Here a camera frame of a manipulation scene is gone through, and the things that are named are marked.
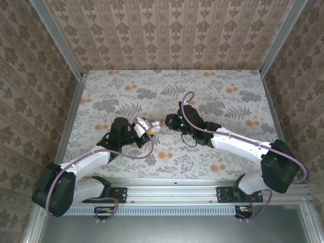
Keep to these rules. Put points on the white earbud charging case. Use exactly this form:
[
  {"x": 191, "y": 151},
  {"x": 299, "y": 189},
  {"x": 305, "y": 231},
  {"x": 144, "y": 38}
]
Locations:
[{"x": 155, "y": 124}]

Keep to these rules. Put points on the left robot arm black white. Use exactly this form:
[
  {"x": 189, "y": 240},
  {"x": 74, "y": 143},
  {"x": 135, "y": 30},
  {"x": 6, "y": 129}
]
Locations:
[{"x": 55, "y": 189}]

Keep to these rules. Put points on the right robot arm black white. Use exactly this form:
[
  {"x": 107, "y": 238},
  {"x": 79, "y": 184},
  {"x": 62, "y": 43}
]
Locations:
[{"x": 276, "y": 169}]

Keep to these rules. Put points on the floral patterned table mat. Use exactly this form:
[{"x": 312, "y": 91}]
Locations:
[{"x": 164, "y": 83}]

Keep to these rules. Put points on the black connector board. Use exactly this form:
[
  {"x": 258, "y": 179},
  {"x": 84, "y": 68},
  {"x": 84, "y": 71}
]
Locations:
[
  {"x": 103, "y": 210},
  {"x": 244, "y": 210}
]

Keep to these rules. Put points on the grey metal sheet panel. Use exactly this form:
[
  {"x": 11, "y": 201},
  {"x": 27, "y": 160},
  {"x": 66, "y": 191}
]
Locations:
[{"x": 164, "y": 230}]

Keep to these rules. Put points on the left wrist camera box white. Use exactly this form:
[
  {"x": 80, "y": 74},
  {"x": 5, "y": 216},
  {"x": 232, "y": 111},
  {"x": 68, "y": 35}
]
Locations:
[{"x": 140, "y": 125}]

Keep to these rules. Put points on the aluminium table side rail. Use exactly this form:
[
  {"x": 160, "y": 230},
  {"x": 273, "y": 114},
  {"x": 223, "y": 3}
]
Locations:
[
  {"x": 73, "y": 106},
  {"x": 272, "y": 106}
]

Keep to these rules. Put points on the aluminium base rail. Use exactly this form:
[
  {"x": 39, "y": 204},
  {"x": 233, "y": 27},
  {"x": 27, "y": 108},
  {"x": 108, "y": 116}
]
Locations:
[{"x": 172, "y": 192}]

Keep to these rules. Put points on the aluminium frame post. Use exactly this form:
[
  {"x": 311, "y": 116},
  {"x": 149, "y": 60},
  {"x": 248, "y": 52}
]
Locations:
[
  {"x": 58, "y": 43},
  {"x": 281, "y": 38}
]

